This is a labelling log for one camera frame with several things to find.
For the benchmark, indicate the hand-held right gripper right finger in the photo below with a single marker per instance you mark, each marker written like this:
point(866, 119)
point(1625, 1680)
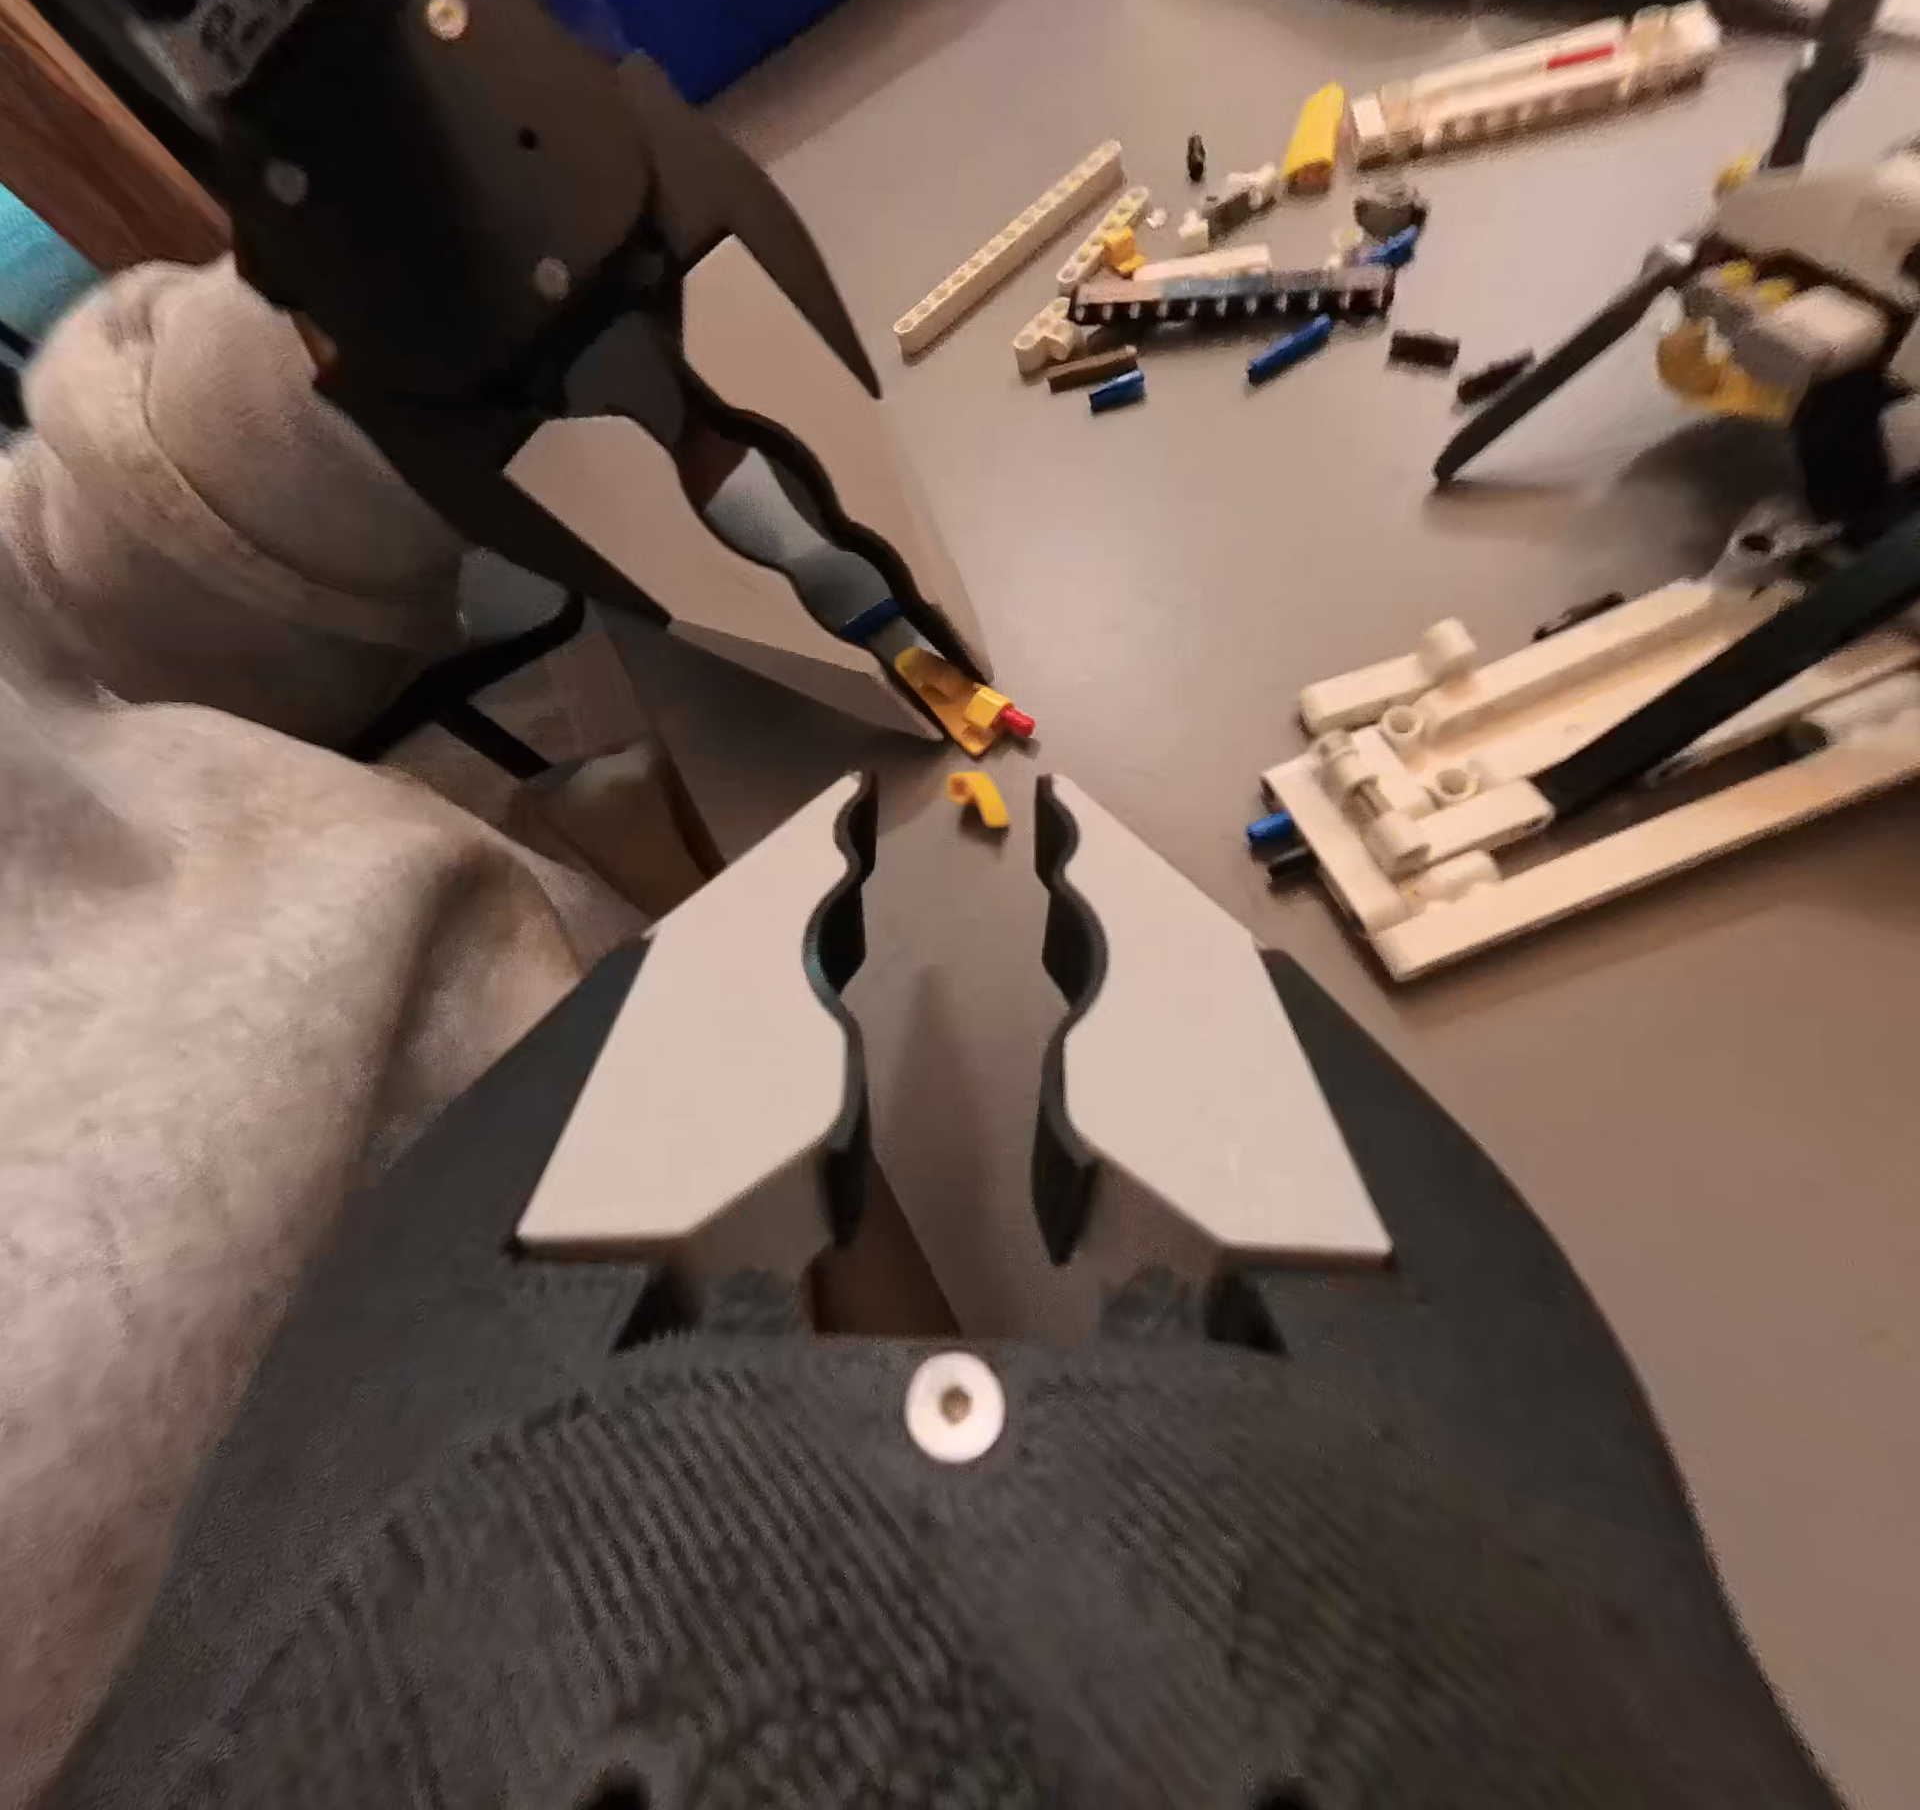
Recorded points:
point(1216, 1091)

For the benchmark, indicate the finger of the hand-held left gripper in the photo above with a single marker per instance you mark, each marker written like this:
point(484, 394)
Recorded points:
point(871, 491)
point(674, 534)

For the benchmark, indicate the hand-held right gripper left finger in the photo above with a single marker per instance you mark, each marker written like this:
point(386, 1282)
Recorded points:
point(707, 1076)

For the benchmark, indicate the yellow lego lever piece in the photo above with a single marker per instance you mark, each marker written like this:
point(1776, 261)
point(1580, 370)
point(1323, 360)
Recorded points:
point(961, 709)

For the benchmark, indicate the yellow lego connector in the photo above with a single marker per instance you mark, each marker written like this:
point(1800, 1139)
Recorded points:
point(1119, 247)
point(982, 793)

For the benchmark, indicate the person's left forearm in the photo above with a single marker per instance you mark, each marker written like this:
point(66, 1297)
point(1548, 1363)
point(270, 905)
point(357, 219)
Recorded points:
point(179, 491)

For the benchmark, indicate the white three-hole lego beam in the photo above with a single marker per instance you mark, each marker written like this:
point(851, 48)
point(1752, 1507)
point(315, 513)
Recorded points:
point(1045, 335)

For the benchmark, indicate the tan lego axle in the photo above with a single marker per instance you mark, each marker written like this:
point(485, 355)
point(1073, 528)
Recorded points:
point(1089, 370)

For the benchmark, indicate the short blue lego pin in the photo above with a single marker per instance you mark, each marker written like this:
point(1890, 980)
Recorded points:
point(1116, 391)

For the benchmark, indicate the long white lego beam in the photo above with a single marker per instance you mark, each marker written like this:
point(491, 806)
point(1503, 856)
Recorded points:
point(1006, 250)

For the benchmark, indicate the short white lego beam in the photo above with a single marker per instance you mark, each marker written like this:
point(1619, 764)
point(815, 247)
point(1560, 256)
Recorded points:
point(1101, 238)

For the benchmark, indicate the white lego wing assembly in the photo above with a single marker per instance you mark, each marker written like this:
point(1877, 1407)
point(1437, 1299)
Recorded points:
point(1499, 850)

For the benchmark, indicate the white lego tile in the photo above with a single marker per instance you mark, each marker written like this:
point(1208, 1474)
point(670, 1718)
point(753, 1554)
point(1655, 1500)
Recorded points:
point(1200, 264)

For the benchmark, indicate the white lego connector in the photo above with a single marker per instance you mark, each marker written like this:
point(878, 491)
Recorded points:
point(1253, 181)

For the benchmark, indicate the yellow curved lego piece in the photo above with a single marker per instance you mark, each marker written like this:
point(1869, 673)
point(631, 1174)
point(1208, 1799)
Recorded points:
point(1317, 137)

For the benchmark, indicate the grey lego connector block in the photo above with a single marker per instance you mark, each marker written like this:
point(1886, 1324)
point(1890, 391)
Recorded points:
point(1392, 209)

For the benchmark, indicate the white lego panel red stripe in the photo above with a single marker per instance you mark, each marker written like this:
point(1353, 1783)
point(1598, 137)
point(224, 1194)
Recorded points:
point(1531, 84)

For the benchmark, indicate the zebra striped lego plane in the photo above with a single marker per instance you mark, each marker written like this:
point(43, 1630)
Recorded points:
point(1800, 309)

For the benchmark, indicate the grey sweatshirt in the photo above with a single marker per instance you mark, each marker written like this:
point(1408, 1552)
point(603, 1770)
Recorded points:
point(226, 1014)

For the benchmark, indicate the wooden post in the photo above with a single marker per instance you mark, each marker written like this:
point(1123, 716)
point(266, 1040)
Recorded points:
point(74, 130)

